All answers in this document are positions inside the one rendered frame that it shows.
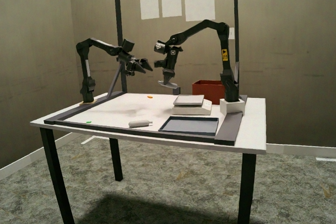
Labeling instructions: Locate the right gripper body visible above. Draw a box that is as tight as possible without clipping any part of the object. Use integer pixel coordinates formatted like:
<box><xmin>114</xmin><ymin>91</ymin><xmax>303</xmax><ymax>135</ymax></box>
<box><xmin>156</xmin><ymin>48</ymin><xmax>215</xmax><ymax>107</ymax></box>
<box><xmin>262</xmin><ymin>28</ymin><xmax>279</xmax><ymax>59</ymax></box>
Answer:
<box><xmin>125</xmin><ymin>55</ymin><xmax>148</xmax><ymax>72</ymax></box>

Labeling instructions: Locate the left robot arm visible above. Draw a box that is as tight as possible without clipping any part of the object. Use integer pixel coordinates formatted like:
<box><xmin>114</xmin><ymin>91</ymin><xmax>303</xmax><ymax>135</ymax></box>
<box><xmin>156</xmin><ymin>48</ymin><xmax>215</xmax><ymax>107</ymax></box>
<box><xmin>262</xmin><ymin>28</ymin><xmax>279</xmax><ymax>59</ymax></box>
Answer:
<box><xmin>154</xmin><ymin>19</ymin><xmax>240</xmax><ymax>103</ymax></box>

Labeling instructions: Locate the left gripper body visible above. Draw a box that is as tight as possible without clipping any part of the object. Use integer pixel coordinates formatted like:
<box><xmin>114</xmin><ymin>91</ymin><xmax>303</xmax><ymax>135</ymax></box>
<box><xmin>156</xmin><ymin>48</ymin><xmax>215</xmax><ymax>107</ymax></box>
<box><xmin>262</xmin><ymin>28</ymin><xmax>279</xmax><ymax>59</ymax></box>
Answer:
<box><xmin>162</xmin><ymin>56</ymin><xmax>177</xmax><ymax>77</ymax></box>

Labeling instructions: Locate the grey gas cylinder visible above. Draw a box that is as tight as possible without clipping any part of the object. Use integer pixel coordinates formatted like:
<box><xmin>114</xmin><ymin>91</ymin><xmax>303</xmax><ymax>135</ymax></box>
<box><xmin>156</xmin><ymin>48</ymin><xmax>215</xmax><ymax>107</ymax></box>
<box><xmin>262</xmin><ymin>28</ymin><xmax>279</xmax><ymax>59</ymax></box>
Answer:
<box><xmin>158</xmin><ymin>81</ymin><xmax>178</xmax><ymax>89</ymax></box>
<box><xmin>128</xmin><ymin>120</ymin><xmax>153</xmax><ymax>127</ymax></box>

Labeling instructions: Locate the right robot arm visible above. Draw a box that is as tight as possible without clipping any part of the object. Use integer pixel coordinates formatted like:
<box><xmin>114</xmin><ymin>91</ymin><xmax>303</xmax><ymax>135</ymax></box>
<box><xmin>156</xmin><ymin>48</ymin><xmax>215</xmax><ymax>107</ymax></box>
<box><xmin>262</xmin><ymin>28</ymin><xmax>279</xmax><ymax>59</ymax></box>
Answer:
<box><xmin>76</xmin><ymin>38</ymin><xmax>135</xmax><ymax>103</ymax></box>

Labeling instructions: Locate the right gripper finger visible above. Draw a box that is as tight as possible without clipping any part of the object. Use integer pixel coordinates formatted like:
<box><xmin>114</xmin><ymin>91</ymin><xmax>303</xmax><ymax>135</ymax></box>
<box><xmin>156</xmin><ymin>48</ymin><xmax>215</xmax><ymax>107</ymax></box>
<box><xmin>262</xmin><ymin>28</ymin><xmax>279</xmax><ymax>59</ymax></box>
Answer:
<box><xmin>142</xmin><ymin>60</ymin><xmax>153</xmax><ymax>71</ymax></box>
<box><xmin>131</xmin><ymin>62</ymin><xmax>146</xmax><ymax>74</ymax></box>

